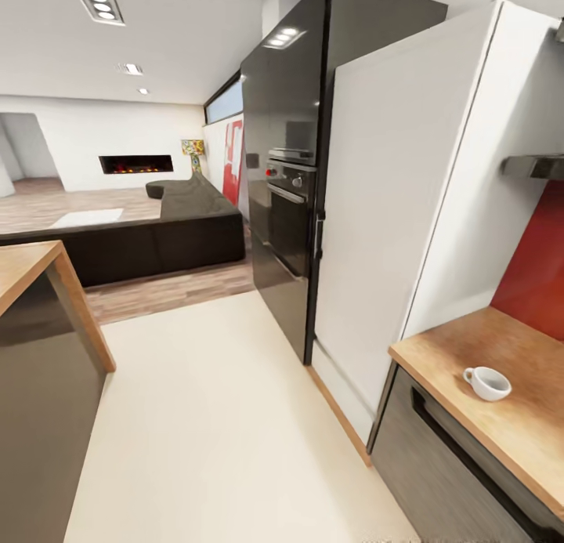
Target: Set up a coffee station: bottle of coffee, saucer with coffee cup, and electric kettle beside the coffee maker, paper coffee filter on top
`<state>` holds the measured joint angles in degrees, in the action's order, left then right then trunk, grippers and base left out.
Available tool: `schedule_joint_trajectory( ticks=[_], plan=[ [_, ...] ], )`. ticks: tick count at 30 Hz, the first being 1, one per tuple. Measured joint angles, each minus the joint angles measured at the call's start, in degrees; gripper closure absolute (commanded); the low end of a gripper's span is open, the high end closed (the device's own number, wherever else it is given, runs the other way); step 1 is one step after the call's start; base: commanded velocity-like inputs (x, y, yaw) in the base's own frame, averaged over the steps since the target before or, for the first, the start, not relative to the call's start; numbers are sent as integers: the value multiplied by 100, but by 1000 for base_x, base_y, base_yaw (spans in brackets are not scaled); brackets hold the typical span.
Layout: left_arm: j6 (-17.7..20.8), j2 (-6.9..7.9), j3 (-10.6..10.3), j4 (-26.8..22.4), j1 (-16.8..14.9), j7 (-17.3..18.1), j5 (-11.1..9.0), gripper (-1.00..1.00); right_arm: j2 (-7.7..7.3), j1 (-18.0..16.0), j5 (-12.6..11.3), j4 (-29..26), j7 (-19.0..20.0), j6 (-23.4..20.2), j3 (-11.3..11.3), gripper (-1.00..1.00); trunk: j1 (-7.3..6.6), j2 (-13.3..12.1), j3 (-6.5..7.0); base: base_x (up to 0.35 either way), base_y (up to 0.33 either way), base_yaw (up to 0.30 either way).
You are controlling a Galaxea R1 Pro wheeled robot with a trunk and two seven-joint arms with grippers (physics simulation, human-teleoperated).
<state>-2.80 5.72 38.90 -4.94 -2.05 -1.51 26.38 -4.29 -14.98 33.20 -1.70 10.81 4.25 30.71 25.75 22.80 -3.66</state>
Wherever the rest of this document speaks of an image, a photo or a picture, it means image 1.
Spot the coffee cup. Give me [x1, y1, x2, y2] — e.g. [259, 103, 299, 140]
[463, 367, 512, 401]

